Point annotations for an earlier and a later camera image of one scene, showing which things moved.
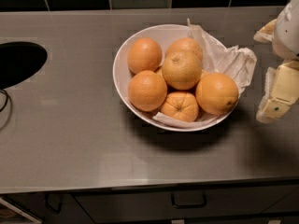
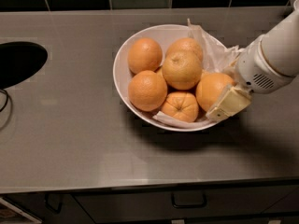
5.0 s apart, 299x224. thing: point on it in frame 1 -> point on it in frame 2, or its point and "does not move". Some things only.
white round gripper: x=287 y=32 -> x=253 y=67
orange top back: x=183 y=43 does not move
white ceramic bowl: x=164 y=35 does not move
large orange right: x=217 y=93 does not move
